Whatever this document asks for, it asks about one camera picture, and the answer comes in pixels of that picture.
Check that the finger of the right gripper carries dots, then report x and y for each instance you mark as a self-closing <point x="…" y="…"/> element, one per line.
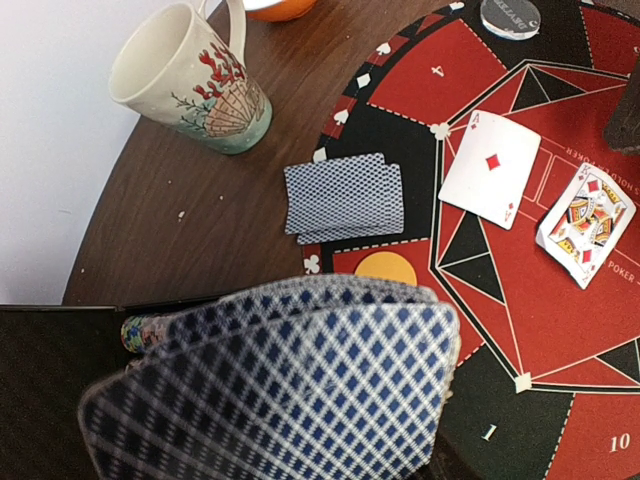
<point x="622" y="131"/>

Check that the king of diamonds card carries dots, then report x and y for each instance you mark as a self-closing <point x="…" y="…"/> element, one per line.
<point x="584" y="225"/>

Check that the ace of diamonds card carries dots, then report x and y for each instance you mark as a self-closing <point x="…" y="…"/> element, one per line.
<point x="491" y="168"/>

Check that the clear dealer button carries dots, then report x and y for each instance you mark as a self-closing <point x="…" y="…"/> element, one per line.
<point x="516" y="20"/>

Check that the orange big blind button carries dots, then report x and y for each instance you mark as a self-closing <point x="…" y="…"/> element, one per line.
<point x="387" y="265"/>

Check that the blue playing card deck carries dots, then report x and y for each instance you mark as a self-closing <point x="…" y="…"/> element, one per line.
<point x="315" y="377"/>

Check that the round poker mat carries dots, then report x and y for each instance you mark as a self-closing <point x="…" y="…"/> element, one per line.
<point x="547" y="385"/>

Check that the white orange bowl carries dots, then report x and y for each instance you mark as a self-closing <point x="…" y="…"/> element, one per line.
<point x="277" y="11"/>

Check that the beige patterned mug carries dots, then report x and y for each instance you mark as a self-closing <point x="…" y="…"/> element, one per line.
<point x="177" y="71"/>

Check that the black poker chip case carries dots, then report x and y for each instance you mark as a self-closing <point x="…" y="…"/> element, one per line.
<point x="49" y="356"/>

